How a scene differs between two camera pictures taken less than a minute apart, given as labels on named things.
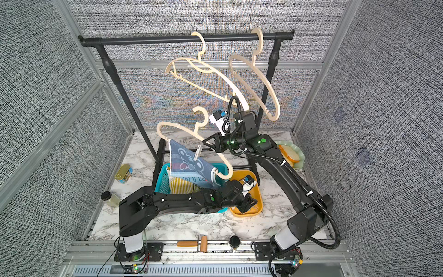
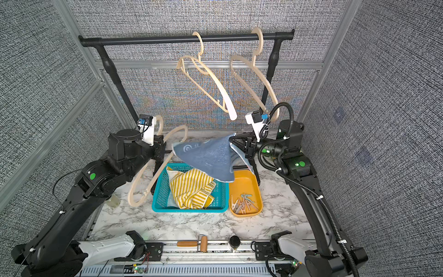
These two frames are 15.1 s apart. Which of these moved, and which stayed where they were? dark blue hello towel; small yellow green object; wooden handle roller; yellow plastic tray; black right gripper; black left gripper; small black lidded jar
Moved: black right gripper; black left gripper; dark blue hello towel
Stayed: wooden handle roller; small yellow green object; small black lidded jar; yellow plastic tray
